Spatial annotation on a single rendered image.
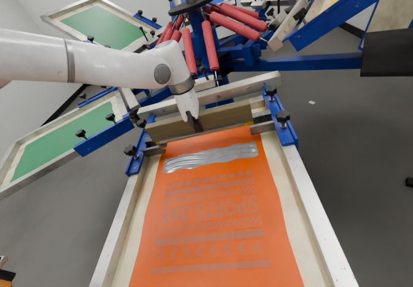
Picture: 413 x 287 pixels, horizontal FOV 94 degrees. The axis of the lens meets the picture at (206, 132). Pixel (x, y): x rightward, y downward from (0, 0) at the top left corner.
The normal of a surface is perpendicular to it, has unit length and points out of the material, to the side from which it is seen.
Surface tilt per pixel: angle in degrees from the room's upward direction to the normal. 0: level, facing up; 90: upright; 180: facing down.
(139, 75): 94
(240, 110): 90
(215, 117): 90
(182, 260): 0
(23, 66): 103
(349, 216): 0
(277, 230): 0
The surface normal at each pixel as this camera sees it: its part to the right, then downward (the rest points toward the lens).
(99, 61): 0.02, 0.12
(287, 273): -0.30, -0.71
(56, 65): 0.62, 0.49
